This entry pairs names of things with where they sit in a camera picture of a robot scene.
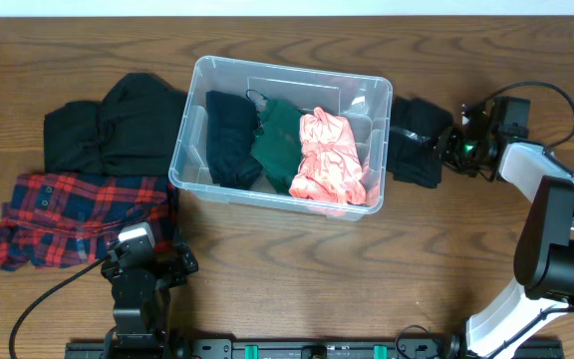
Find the dark green drawstring bag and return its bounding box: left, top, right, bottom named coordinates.
left=245, top=90, right=303, bottom=195

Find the red navy plaid shirt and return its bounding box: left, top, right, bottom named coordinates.
left=0, top=173, right=177, bottom=271

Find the black hooded sweatshirt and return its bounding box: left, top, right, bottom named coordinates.
left=44, top=73, right=187, bottom=177

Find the black garment with tape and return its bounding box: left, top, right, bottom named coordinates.
left=387, top=97, right=453, bottom=188

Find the dark navy garment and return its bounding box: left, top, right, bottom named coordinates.
left=205, top=91, right=262, bottom=190

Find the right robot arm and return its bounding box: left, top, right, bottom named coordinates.
left=435, top=105, right=574, bottom=358

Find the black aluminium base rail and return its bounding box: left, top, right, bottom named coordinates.
left=64, top=339, right=565, bottom=359

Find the clear plastic storage bin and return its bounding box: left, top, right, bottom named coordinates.
left=168, top=56, right=394, bottom=221

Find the salmon pink garment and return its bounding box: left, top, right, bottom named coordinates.
left=289, top=107, right=380, bottom=205

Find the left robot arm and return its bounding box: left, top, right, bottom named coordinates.
left=102, top=222, right=198, bottom=355

